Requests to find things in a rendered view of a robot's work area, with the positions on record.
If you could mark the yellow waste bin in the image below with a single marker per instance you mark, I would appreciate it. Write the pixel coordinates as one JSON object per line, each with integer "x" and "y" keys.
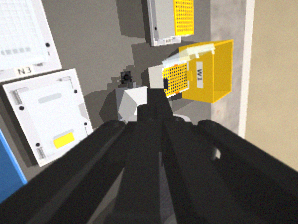
{"x": 211, "y": 74}

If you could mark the blue bin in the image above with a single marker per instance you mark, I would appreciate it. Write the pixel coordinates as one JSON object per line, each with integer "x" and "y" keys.
{"x": 11, "y": 176}

